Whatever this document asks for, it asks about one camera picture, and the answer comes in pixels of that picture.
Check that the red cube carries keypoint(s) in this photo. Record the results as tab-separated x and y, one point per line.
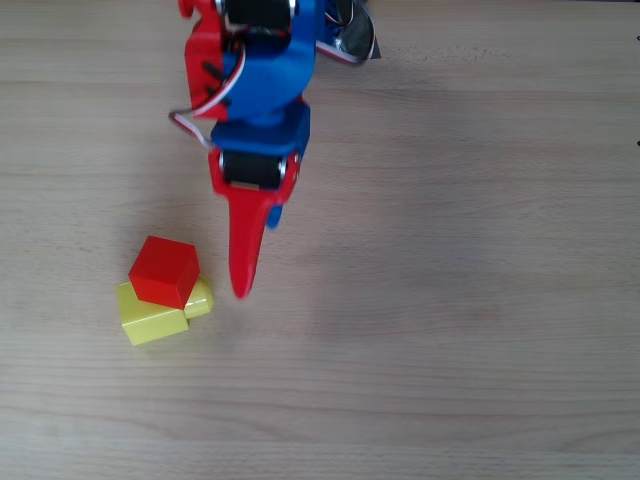
162	270

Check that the blue gripper black motor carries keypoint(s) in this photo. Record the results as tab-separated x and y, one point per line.
252	171

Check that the yellow hollow block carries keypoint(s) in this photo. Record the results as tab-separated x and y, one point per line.
150	325

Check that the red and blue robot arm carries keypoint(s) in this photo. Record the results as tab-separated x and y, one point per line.
270	75

